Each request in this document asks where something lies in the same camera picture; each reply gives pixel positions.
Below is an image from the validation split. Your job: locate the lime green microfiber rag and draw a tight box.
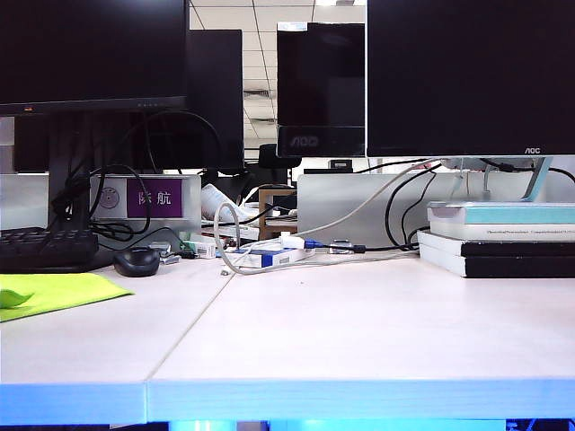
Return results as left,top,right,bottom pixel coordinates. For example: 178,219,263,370
0,271,136,323

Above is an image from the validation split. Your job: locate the white adapter blue connector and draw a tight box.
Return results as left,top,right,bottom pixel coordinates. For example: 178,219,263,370
279,232,325,251

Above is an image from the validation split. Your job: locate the blue white medicine box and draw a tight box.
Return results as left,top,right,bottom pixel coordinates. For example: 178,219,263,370
224,247,316,269

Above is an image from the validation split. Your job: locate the white green flat box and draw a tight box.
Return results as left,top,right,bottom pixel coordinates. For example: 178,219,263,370
201,223,261,241

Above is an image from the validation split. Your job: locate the wide silver desk partition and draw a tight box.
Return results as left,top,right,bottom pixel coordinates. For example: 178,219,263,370
296,172,575,249

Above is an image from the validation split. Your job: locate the black office chair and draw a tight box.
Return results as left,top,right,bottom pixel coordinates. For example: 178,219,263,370
258,143,303,186

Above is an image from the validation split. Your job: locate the white plastic bottle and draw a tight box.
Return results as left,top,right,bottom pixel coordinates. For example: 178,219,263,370
200,183,246,222

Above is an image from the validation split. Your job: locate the small green white box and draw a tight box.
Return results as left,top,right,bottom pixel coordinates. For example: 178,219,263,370
181,239,217,260

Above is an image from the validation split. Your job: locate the small glossy black AOC monitor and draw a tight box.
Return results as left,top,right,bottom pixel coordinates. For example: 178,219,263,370
276,21,367,158

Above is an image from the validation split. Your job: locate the matte black monitor casing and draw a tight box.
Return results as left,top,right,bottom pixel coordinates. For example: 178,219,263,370
13,29,246,174

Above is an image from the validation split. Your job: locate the black computer mouse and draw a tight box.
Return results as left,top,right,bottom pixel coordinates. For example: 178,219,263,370
112,246,162,278

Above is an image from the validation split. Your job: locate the round grey sticker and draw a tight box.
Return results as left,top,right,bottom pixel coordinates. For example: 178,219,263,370
98,187,121,210

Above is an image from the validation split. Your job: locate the white neuroscience book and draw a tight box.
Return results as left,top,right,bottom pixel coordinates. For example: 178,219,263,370
429,222,575,243

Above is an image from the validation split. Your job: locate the black monitor stand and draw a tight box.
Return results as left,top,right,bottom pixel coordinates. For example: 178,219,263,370
47,111,100,239

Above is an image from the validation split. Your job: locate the large AOC monitor silver bezel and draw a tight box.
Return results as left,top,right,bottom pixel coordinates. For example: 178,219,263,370
366,0,575,158

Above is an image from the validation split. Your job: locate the black monitor with orange badge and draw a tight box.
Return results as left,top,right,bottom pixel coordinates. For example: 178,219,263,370
0,0,190,117

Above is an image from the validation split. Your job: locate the silver monitor stand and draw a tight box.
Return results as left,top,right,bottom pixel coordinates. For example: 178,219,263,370
442,156,561,203

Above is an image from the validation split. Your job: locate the black keyboard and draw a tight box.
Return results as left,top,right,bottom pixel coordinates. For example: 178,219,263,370
0,226,100,274

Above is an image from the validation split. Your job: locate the thick grey cable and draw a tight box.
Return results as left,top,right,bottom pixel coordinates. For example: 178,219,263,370
213,156,446,277

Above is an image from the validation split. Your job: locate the black cable with ferrite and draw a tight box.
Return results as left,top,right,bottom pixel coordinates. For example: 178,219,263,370
323,162,446,252

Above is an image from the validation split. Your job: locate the black looped cable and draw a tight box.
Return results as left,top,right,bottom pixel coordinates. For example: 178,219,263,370
119,110,224,177

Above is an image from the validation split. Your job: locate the black monitor cable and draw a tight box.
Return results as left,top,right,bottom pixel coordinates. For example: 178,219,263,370
87,163,154,243
385,168,439,251

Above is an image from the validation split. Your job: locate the black power cable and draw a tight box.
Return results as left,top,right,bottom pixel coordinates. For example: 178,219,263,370
478,156,575,185

